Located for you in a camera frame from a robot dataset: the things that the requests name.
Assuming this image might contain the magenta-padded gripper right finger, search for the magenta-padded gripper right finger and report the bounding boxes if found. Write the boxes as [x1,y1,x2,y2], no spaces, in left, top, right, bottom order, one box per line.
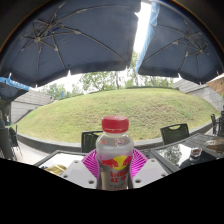
[129,148,169,189]

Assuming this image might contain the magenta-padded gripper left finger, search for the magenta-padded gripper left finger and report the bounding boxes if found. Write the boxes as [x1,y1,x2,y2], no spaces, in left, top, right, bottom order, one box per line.
[60,148,101,190]

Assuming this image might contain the clear red-capped drink bottle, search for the clear red-capped drink bottle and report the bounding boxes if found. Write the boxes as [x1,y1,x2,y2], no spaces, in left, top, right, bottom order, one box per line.
[95,115,135,192]

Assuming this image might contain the yellow foil wrapper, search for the yellow foil wrapper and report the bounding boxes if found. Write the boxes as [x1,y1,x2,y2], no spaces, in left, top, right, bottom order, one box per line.
[44,163,68,176]

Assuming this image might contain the small round ashtray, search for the small round ashtray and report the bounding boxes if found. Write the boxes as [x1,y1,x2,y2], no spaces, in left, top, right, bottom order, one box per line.
[190,147,203,159]

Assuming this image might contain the brown paper bag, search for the brown paper bag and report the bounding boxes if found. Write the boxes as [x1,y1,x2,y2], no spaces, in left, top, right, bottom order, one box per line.
[205,138,224,155]

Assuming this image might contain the slim black chair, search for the slim black chair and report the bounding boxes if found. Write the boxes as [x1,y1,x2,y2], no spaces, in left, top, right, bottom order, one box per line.
[9,124,23,156]

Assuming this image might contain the dark wicker chair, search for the dark wicker chair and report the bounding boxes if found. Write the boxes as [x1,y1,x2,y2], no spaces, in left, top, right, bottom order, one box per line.
[0,127,15,161]

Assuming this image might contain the grey slatted building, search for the grey slatted building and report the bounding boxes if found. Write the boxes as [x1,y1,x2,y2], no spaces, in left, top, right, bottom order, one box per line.
[9,89,54,125]

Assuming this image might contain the person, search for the person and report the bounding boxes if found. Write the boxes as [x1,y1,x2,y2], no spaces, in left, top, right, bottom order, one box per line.
[0,111,6,130]

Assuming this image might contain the grey sloped-roof building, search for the grey sloped-roof building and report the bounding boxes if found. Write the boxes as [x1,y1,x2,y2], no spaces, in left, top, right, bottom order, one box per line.
[173,78,224,112]

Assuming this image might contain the navy umbrella with light-blue edge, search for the navy umbrella with light-blue edge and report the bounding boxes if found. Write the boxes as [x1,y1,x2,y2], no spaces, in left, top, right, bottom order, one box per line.
[134,0,224,85]

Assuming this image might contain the large navy patio umbrella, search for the large navy patio umbrella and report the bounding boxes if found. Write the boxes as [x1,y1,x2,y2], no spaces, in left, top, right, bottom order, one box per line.
[0,0,143,88]

